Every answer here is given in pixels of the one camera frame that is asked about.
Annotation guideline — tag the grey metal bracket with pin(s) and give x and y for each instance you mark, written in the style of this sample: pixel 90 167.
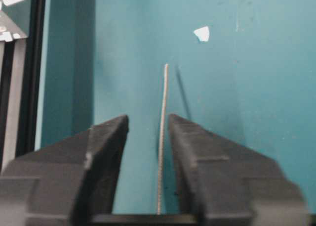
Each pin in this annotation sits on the grey metal bracket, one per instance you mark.
pixel 14 19

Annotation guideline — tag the black aluminium frame rail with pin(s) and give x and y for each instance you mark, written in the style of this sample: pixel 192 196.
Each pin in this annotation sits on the black aluminium frame rail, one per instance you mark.
pixel 20 62

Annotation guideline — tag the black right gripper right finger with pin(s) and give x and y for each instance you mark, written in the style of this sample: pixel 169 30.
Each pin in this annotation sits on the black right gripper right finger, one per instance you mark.
pixel 224 183

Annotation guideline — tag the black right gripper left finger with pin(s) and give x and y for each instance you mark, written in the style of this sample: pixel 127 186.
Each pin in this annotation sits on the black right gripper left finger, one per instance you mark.
pixel 66 183

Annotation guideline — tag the white tape scrap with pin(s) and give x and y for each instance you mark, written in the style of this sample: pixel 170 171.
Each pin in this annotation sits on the white tape scrap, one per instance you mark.
pixel 203 34

